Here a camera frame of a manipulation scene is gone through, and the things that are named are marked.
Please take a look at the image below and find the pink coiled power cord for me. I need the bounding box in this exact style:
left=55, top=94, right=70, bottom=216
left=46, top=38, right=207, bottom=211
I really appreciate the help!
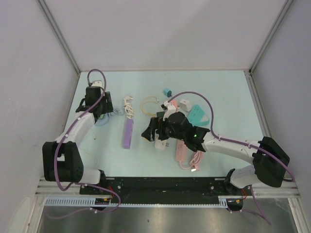
left=179, top=150, right=204, bottom=173

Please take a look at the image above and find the white coiled cable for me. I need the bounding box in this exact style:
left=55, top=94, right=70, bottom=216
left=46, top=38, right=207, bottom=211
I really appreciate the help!
left=122, top=95, right=136, bottom=119

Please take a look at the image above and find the pink cube socket adapter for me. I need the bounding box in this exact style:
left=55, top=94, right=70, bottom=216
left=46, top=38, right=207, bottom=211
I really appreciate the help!
left=170, top=100, right=179, bottom=112

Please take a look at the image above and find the pink power strip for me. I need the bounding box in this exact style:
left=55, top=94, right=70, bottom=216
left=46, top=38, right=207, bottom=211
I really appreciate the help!
left=175, top=140, right=187, bottom=162

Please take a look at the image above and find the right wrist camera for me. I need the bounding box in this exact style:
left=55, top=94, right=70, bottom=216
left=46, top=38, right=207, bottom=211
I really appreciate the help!
left=161, top=101, right=177, bottom=121

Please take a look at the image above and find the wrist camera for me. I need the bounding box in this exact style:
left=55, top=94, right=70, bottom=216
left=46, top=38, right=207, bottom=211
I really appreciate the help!
left=161, top=101, right=177, bottom=121
left=89, top=80, right=103, bottom=88

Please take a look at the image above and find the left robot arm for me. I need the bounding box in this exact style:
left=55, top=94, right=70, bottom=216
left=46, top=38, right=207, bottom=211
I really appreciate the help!
left=42, top=86, right=113, bottom=194

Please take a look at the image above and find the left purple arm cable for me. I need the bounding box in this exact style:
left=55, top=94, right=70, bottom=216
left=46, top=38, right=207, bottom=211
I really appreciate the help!
left=45, top=68, right=121, bottom=219

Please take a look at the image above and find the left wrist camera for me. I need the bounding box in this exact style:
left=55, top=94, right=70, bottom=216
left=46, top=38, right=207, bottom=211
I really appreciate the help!
left=89, top=80, right=103, bottom=88

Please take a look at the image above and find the teal power strip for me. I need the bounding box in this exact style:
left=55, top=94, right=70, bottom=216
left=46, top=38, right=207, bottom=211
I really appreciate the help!
left=187, top=104, right=210, bottom=127

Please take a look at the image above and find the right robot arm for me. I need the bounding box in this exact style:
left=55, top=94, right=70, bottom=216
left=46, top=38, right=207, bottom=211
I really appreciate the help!
left=141, top=112, right=290, bottom=195

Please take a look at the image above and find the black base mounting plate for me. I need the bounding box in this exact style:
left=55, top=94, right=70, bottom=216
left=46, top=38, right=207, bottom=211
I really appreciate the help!
left=79, top=176, right=253, bottom=197

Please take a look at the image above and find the blue round socket base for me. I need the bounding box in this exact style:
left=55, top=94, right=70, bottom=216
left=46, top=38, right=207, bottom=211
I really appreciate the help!
left=95, top=114, right=109, bottom=127

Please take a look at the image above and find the thin yellow cable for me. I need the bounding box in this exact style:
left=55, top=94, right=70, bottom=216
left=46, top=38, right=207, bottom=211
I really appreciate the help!
left=140, top=96, right=161, bottom=116

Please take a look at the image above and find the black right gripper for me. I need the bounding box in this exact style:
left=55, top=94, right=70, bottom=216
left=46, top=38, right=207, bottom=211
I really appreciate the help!
left=141, top=117, right=185, bottom=142

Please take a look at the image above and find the blue cable duct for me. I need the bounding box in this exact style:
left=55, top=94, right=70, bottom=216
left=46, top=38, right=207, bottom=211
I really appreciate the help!
left=44, top=197, right=243, bottom=209

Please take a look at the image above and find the white charger plug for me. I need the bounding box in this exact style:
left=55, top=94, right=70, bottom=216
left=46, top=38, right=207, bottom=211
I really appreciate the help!
left=155, top=138, right=169, bottom=150

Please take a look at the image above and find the purple socket block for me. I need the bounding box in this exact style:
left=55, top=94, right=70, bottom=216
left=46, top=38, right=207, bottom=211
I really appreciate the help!
left=122, top=118, right=134, bottom=149

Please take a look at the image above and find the dark green charger block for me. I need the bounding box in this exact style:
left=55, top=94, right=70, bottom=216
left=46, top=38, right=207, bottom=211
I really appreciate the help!
left=156, top=111, right=165, bottom=118

